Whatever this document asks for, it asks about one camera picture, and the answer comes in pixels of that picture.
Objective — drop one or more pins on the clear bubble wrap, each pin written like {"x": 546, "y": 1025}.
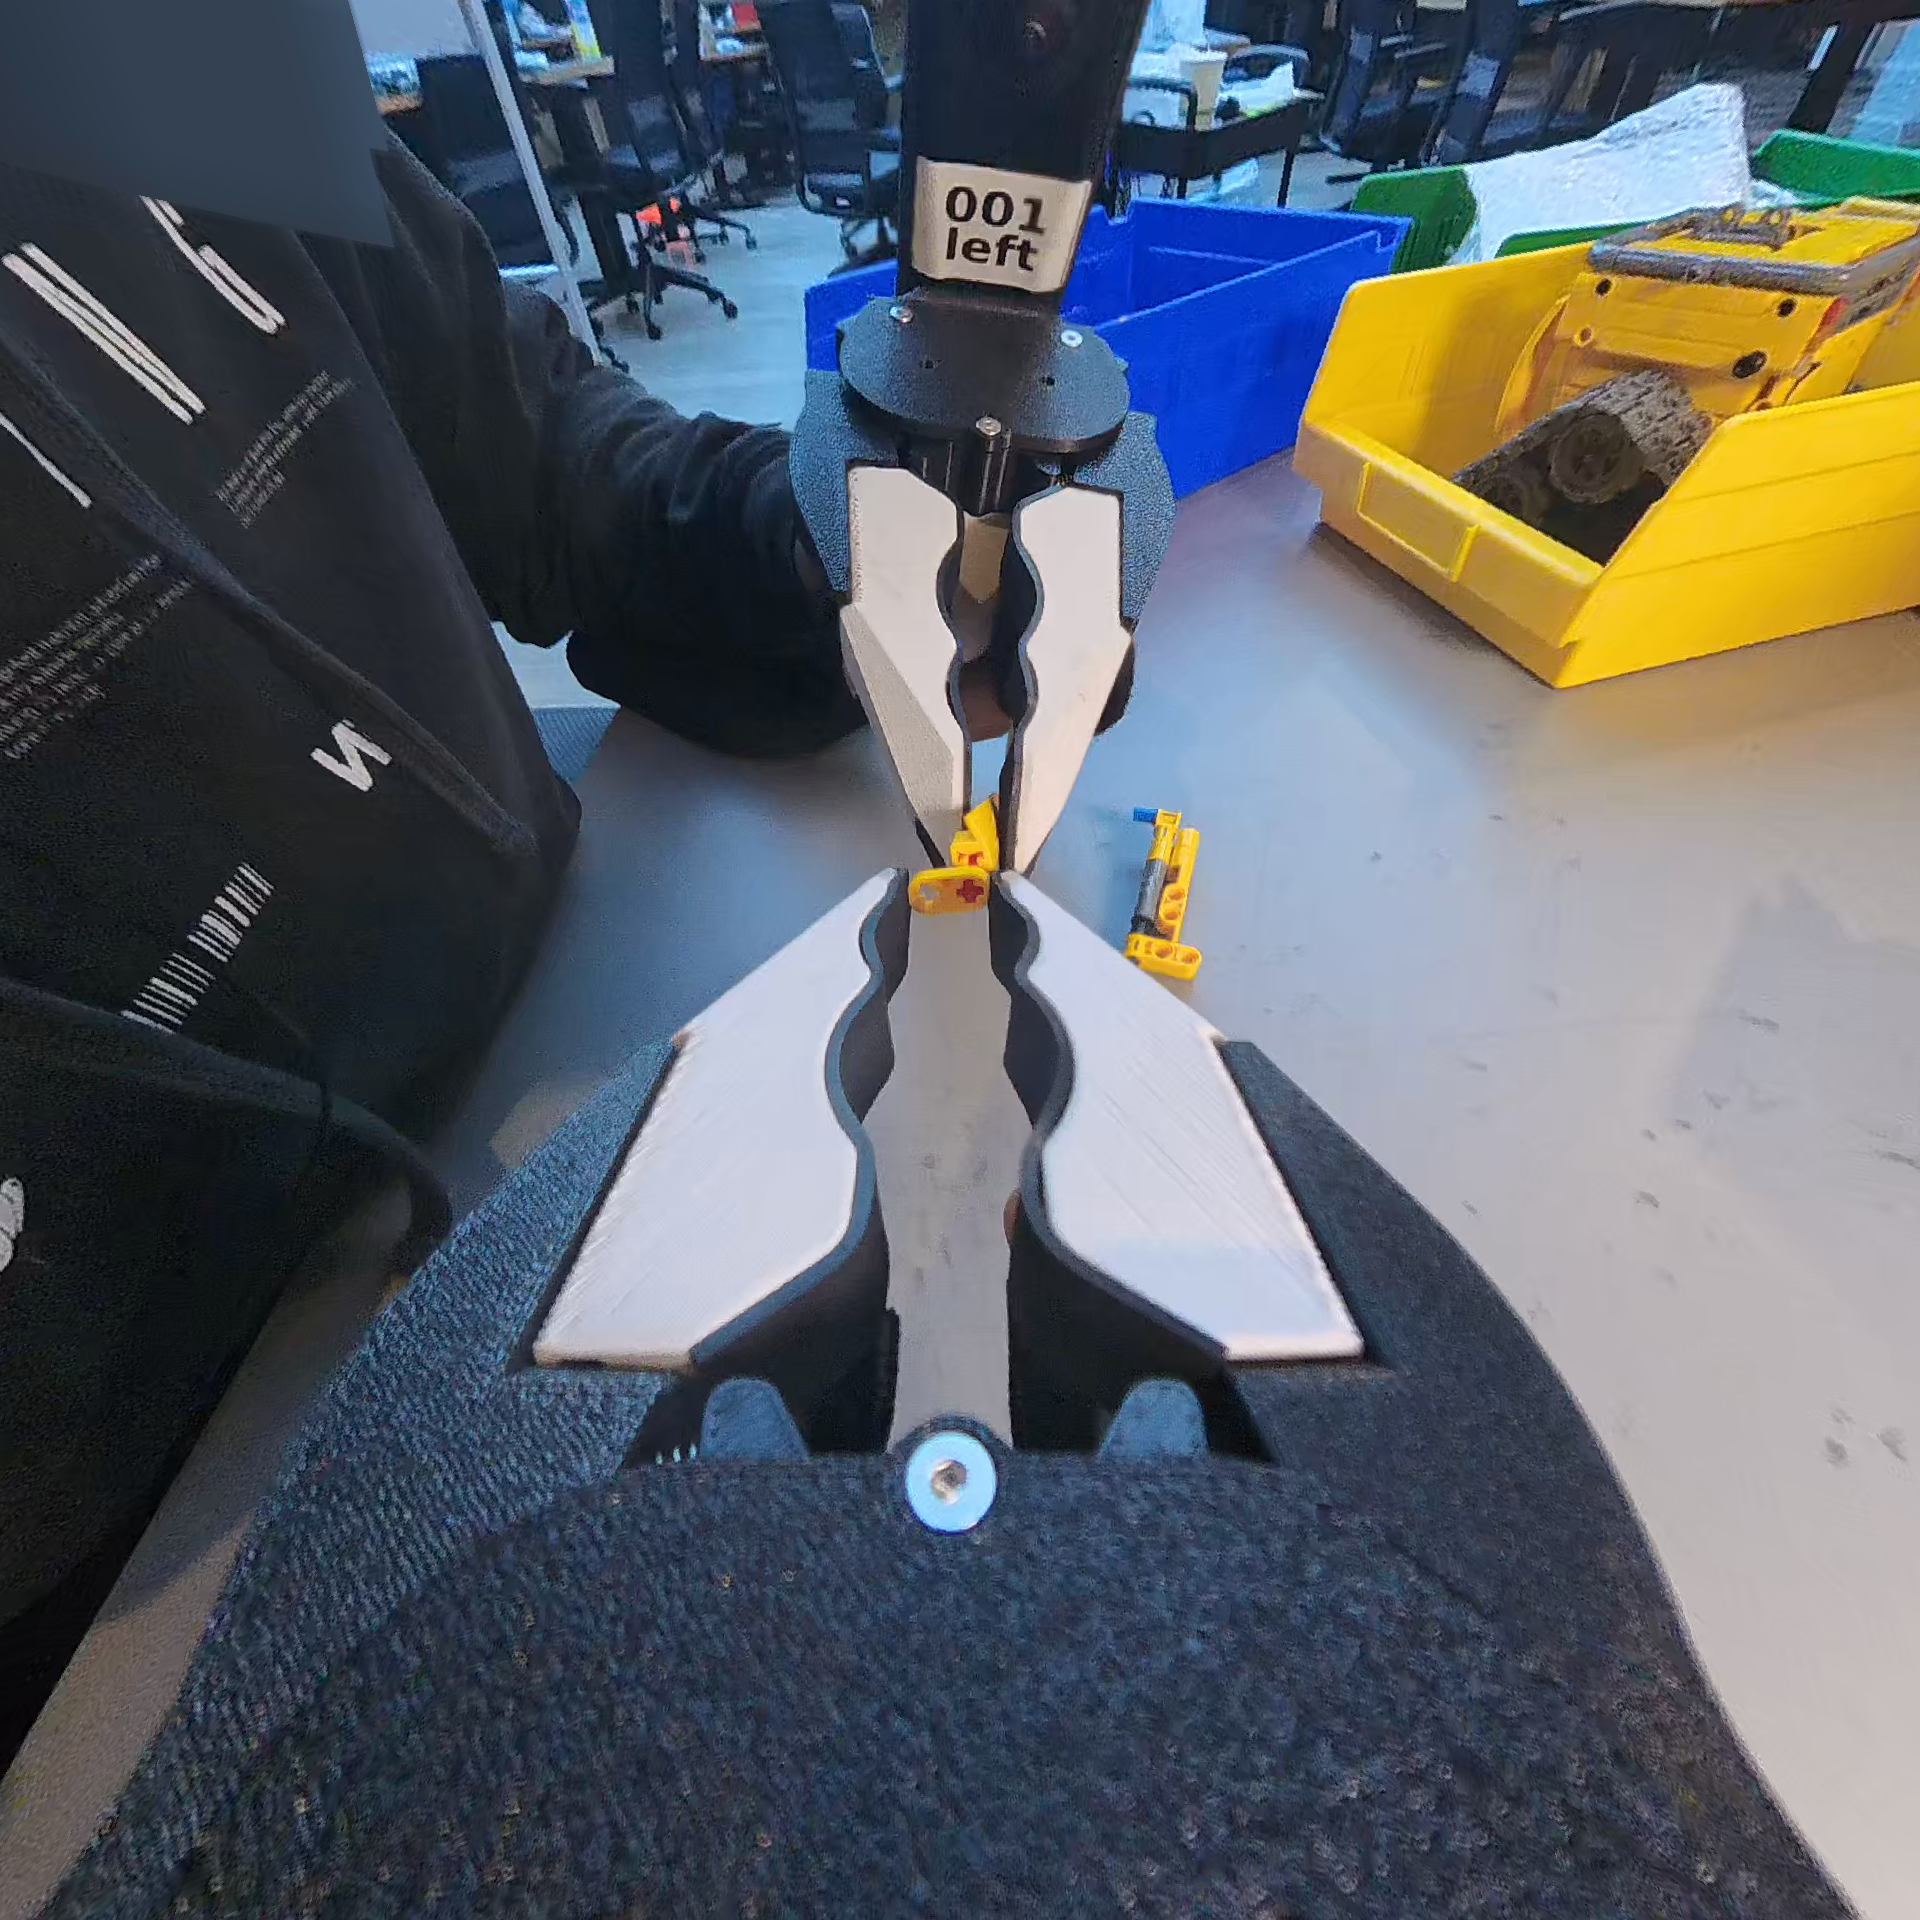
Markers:
{"x": 1622, "y": 165}

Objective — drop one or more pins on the person's left forearm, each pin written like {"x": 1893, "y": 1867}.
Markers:
{"x": 674, "y": 570}

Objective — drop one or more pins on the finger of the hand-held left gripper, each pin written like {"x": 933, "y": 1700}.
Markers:
{"x": 893, "y": 600}
{"x": 1080, "y": 632}

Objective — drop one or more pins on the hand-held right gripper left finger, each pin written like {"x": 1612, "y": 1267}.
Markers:
{"x": 721, "y": 1202}

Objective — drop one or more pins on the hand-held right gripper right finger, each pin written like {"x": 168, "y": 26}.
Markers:
{"x": 1187, "y": 1202}

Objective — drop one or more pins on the blue storage bin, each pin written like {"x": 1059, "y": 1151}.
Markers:
{"x": 1244, "y": 346}

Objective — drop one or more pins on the grey desk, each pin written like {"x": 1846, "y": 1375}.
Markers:
{"x": 1500, "y": 1051}

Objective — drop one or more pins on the yellow brick arm with axle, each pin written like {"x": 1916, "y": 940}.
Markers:
{"x": 1164, "y": 886}

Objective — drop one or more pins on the small yellow two-hole beam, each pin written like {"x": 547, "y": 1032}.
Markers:
{"x": 938, "y": 894}

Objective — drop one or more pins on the person's black hoodie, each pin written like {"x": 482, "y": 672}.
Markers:
{"x": 226, "y": 675}

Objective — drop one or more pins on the green storage bin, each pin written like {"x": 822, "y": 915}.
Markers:
{"x": 1846, "y": 164}
{"x": 1411, "y": 211}

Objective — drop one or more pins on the white metal post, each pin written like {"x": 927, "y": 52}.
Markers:
{"x": 533, "y": 196}

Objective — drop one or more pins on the long yellow brick beam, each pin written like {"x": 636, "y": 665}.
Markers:
{"x": 983, "y": 834}

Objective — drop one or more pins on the black office chair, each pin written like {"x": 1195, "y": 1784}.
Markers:
{"x": 661, "y": 151}
{"x": 833, "y": 121}

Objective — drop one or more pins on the short yellow brick connector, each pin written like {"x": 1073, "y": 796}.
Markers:
{"x": 1164, "y": 956}

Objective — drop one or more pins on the yellow storage bin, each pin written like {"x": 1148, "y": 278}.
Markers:
{"x": 1726, "y": 570}

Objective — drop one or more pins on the yellow tracked brick robot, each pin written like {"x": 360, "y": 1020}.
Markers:
{"x": 1680, "y": 329}

